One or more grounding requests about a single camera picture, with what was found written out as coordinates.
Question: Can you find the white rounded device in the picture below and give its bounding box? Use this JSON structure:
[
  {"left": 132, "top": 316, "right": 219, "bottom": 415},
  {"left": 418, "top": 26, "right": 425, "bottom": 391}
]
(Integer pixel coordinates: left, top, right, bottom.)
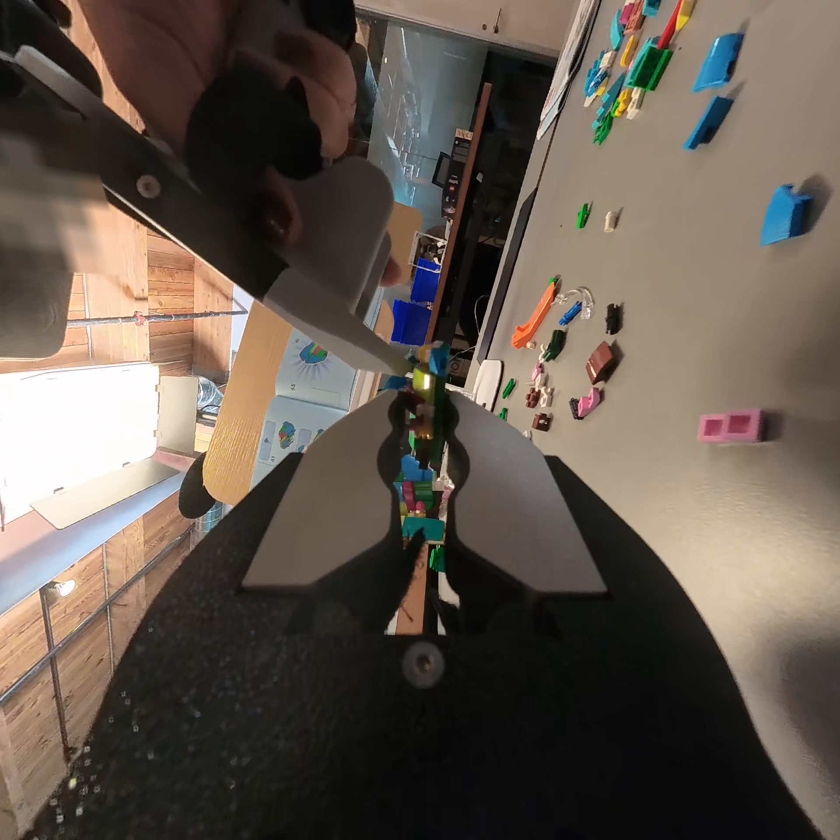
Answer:
[{"left": 472, "top": 360, "right": 505, "bottom": 411}]

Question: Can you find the white paper sheet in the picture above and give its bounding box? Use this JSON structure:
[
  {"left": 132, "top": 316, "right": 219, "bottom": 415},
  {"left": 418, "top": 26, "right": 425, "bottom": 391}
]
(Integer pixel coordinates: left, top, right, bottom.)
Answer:
[{"left": 537, "top": 0, "right": 601, "bottom": 140}]

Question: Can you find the blue curved lego brick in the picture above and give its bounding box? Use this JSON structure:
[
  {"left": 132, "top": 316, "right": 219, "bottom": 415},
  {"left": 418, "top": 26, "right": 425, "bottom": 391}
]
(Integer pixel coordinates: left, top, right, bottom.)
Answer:
[
  {"left": 682, "top": 97, "right": 735, "bottom": 152},
  {"left": 760, "top": 185, "right": 815, "bottom": 247},
  {"left": 692, "top": 33, "right": 746, "bottom": 93}
]

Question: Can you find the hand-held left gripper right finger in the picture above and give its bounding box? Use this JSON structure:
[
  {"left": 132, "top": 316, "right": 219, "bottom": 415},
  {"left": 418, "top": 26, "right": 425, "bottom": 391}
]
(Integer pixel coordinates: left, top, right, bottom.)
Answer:
[{"left": 436, "top": 395, "right": 608, "bottom": 611}]

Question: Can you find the metal ceiling pipe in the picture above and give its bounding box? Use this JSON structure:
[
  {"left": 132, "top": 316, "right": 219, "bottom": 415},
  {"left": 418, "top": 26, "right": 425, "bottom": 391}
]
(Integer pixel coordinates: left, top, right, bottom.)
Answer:
[{"left": 66, "top": 311, "right": 253, "bottom": 327}]

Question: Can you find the light wooden side table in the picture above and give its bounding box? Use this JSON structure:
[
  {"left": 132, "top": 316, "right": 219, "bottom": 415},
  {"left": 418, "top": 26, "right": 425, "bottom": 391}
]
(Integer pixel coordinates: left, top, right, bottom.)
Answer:
[{"left": 202, "top": 302, "right": 358, "bottom": 506}]

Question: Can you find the lego instruction booklet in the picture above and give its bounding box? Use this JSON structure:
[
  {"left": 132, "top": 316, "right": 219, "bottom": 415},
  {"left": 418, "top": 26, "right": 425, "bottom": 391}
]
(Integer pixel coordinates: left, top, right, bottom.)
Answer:
[{"left": 259, "top": 328, "right": 361, "bottom": 468}]

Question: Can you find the orange brick separator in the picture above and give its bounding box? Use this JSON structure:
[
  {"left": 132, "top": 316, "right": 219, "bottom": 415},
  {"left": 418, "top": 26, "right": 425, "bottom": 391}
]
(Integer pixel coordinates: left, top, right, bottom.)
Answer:
[{"left": 511, "top": 279, "right": 559, "bottom": 350}]

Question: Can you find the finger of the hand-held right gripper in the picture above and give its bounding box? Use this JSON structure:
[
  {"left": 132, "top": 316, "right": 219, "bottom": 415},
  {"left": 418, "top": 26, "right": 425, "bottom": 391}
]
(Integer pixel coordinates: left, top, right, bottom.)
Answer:
[{"left": 262, "top": 269, "right": 422, "bottom": 379}]

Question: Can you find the black desktop equipment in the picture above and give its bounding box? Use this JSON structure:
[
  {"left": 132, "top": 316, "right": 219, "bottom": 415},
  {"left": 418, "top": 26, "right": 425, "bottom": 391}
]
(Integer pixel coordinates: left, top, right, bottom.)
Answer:
[{"left": 433, "top": 152, "right": 483, "bottom": 217}]

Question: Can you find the white ceiling light panel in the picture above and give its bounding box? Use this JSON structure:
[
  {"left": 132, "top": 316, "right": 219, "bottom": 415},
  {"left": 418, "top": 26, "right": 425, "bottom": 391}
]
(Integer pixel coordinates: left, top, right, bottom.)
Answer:
[{"left": 0, "top": 361, "right": 198, "bottom": 531}]

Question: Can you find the rainbow lego build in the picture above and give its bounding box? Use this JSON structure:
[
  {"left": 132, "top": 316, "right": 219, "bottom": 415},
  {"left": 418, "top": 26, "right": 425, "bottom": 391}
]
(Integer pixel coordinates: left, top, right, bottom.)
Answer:
[{"left": 392, "top": 341, "right": 455, "bottom": 572}]

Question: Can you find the silver ventilation duct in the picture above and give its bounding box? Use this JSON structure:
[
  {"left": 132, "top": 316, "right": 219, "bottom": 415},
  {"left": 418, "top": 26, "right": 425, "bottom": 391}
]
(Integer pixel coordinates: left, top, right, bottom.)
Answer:
[{"left": 196, "top": 376, "right": 229, "bottom": 421}]

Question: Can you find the pile of mixed lego pieces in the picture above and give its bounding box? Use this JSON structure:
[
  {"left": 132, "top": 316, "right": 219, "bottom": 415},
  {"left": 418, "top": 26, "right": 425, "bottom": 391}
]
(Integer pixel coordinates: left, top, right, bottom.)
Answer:
[{"left": 583, "top": 0, "right": 697, "bottom": 147}]

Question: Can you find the person's right hand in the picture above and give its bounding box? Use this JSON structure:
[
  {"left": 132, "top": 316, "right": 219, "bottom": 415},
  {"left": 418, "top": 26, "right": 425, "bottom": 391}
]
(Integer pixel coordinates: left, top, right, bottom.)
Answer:
[{"left": 72, "top": 0, "right": 361, "bottom": 245}]

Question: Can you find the pink hollow lego brick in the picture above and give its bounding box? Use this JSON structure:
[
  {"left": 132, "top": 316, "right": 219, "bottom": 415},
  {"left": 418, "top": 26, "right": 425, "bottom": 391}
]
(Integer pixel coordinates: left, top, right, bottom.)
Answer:
[{"left": 699, "top": 409, "right": 763, "bottom": 444}]

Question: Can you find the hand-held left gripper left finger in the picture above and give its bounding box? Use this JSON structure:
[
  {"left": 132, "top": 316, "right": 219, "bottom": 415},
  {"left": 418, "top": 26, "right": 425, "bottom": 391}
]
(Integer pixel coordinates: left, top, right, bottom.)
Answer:
[{"left": 241, "top": 391, "right": 424, "bottom": 631}]

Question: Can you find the brown lego slope brick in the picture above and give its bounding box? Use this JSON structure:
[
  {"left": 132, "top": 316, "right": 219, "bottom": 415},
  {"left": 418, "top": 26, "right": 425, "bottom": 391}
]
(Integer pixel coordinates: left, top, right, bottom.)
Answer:
[{"left": 586, "top": 341, "right": 619, "bottom": 385}]

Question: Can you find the brown wooden desk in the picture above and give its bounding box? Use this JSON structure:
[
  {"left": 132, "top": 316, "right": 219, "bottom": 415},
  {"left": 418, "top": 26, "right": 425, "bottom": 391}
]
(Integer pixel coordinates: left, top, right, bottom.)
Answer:
[{"left": 433, "top": 84, "right": 493, "bottom": 326}]

